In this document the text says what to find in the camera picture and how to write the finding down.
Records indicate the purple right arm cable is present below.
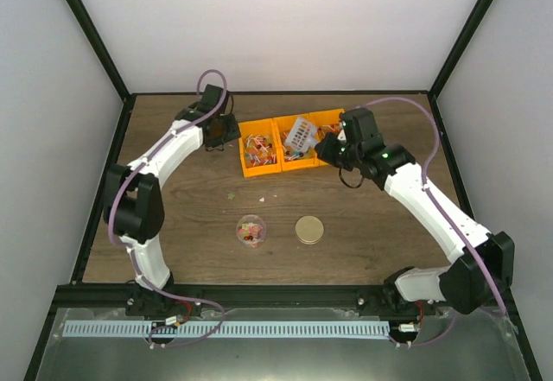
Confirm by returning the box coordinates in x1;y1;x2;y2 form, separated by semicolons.
353;96;509;350

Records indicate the white slotted plastic scoop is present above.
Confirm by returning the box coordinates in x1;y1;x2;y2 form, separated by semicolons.
284;117;319;152

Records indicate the clear glass jar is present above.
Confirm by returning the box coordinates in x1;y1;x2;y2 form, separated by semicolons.
235;214;266;248

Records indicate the gold round jar lid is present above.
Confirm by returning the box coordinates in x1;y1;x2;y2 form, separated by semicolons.
295;216;324;244

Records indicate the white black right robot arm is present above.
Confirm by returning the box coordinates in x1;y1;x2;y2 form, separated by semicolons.
315;108;515;314

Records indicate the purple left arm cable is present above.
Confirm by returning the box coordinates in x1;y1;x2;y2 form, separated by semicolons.
106;68;229;352

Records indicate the orange bin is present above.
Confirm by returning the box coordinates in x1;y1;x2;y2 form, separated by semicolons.
304;109;344;168
273;113;320;172
238;118;282;178

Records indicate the light blue slotted cable duct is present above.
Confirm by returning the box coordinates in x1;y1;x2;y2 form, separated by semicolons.
61;320;390;340

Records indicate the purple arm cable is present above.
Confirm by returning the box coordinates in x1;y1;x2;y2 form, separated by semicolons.
106;68;229;352
353;96;509;350

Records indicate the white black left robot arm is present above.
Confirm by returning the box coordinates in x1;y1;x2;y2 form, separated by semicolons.
104;84;239;315

